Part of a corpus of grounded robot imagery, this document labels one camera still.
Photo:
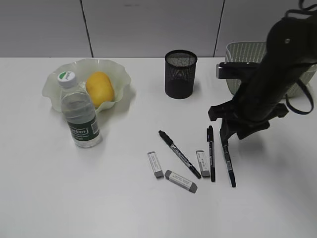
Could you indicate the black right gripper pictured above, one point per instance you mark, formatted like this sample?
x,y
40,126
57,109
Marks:
x,y
257,100

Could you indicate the black marker pen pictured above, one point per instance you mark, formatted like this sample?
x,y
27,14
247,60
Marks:
x,y
228,163
178,153
210,140

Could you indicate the grey white eraser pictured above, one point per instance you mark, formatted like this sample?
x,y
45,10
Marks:
x,y
156,167
181,181
203,165

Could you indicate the grey white eraser bottom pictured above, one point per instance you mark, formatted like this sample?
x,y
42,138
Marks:
x,y
181,181

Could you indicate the yellow mango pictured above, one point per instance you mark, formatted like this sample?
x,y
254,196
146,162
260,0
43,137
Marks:
x,y
100,88

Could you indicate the clear plastic water bottle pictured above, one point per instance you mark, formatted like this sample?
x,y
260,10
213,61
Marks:
x,y
78,111

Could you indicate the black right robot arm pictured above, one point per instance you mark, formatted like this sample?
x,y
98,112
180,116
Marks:
x,y
291,49

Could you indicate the pale green plastic basket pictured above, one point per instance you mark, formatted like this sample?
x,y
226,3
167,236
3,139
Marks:
x,y
254,51

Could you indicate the black mesh pen holder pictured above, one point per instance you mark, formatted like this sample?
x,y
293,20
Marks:
x,y
180,67

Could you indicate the pale green wavy glass plate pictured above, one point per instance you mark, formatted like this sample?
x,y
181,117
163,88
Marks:
x,y
83,69

